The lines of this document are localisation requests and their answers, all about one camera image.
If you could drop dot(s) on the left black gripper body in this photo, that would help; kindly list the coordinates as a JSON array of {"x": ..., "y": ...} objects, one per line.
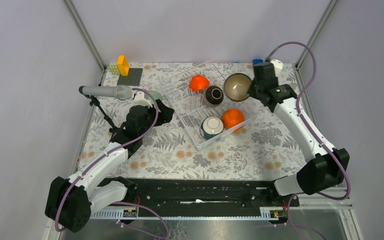
[{"x": 151, "y": 117}]

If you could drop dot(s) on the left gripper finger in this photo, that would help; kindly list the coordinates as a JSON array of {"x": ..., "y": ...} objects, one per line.
[
  {"x": 165, "y": 113},
  {"x": 160, "y": 121}
]

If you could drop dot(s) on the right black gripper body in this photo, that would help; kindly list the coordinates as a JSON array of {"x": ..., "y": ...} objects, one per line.
[{"x": 255, "y": 89}]

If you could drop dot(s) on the mint green bowl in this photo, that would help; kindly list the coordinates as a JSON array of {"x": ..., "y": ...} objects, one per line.
[{"x": 156, "y": 95}]

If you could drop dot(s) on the orange bowl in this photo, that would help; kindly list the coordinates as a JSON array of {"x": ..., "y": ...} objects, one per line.
[
  {"x": 198, "y": 82},
  {"x": 232, "y": 117}
]

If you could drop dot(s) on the blue glazed bowl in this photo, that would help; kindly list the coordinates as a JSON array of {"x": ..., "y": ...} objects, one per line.
[{"x": 236, "y": 87}]

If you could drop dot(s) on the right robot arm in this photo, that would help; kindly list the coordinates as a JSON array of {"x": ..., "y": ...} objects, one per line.
[{"x": 325, "y": 164}]

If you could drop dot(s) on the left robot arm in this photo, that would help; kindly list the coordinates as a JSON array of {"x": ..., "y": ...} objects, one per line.
[{"x": 71, "y": 201}]

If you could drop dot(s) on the blue building block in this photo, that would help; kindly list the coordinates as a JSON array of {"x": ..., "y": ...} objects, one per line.
[{"x": 257, "y": 61}]

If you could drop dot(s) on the silver microphone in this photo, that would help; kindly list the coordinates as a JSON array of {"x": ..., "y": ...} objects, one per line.
[{"x": 120, "y": 92}]

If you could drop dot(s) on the grey building baseplate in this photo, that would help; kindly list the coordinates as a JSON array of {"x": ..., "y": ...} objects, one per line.
[{"x": 133, "y": 78}]

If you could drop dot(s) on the teal and white bowl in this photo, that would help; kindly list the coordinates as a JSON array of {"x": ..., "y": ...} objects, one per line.
[{"x": 211, "y": 127}]

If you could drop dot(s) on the black bowl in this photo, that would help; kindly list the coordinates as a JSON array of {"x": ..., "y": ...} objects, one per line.
[{"x": 213, "y": 96}]

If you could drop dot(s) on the light green building block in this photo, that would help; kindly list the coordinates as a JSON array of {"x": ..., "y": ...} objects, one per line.
[{"x": 114, "y": 69}]

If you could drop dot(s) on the yellow building block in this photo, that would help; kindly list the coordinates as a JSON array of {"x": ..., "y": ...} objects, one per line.
[{"x": 123, "y": 65}]

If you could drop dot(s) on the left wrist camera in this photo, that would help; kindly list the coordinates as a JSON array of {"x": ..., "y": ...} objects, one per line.
[{"x": 143, "y": 99}]

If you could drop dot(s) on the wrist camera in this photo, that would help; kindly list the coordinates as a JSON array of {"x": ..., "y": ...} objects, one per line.
[
  {"x": 143, "y": 99},
  {"x": 278, "y": 66}
]

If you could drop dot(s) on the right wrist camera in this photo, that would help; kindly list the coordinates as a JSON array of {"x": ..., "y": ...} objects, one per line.
[{"x": 278, "y": 66}]

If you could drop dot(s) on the white wire dish rack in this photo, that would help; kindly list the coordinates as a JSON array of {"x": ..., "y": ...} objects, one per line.
[{"x": 190, "y": 107}]

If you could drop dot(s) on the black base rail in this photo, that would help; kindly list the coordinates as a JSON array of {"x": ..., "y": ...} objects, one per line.
[{"x": 192, "y": 198}]

